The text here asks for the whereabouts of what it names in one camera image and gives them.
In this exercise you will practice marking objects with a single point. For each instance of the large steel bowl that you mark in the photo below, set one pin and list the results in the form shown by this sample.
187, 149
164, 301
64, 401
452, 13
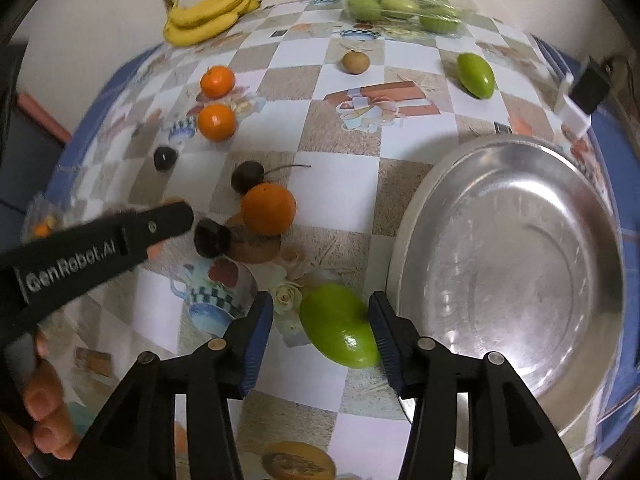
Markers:
497, 252

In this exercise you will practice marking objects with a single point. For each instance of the black charger block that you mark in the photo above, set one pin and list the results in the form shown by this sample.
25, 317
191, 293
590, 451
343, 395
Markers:
593, 84

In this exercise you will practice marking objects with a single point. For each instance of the small orange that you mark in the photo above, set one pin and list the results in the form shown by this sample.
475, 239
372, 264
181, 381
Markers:
217, 82
217, 122

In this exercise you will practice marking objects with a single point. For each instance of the person's left hand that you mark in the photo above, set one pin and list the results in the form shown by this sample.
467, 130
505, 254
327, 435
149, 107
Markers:
43, 397

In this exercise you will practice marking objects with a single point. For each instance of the white charger dock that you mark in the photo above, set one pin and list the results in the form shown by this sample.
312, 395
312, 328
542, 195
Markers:
573, 117

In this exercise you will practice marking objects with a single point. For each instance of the blue cloth table cover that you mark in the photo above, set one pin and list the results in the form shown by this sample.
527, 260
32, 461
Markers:
605, 155

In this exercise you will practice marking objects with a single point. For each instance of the patterned checkered tablecloth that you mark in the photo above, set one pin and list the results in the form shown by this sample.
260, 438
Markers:
370, 140

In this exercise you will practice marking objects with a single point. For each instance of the large orange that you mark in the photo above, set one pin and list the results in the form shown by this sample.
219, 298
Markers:
268, 209

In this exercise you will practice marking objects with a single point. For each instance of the brown longan fruit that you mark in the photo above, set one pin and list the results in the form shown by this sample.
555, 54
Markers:
355, 62

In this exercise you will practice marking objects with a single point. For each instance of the yellow banana bunch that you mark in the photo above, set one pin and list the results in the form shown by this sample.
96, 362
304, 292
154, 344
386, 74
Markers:
189, 25

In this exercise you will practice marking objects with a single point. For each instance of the green mango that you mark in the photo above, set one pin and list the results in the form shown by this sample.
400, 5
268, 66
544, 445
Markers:
336, 322
476, 75

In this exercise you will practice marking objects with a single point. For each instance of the clear plastic fruit tray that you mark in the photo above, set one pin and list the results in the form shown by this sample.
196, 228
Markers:
438, 17

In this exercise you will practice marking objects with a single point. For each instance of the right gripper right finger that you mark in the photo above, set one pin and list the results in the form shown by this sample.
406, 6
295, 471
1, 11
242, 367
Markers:
510, 436

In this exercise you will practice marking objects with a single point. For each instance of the bag of small fruits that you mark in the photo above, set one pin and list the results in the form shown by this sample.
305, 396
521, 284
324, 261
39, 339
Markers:
42, 218

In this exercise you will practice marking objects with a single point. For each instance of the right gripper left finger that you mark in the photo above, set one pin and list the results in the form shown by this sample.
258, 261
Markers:
133, 436

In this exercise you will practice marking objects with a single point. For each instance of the dark cherry with stem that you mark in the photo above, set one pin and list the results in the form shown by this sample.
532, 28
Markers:
251, 173

